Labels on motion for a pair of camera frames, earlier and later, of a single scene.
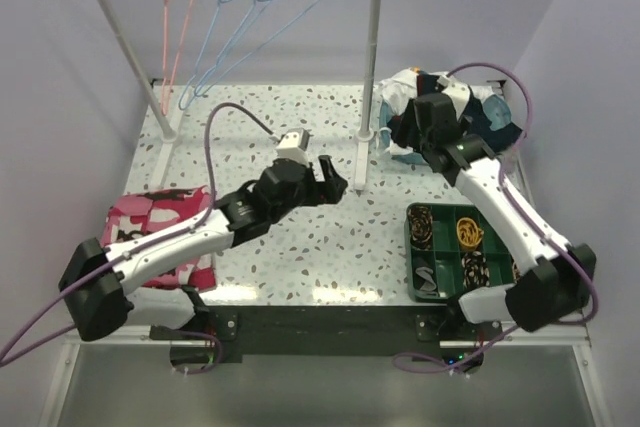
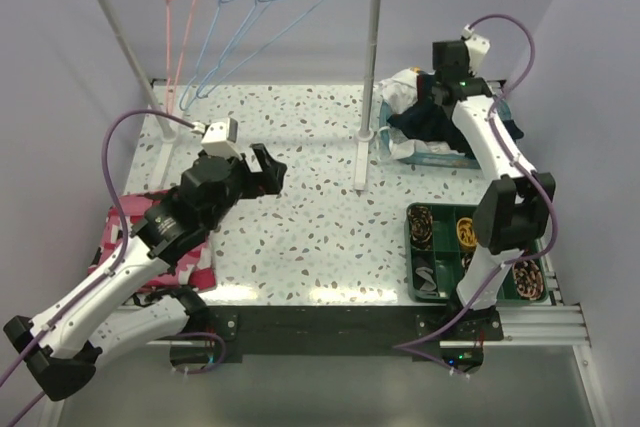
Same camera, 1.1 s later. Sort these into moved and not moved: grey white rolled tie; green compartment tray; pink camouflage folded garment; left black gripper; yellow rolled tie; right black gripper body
Moved: right black gripper body; left black gripper
Not moved: pink camouflage folded garment; yellow rolled tie; green compartment tray; grey white rolled tie
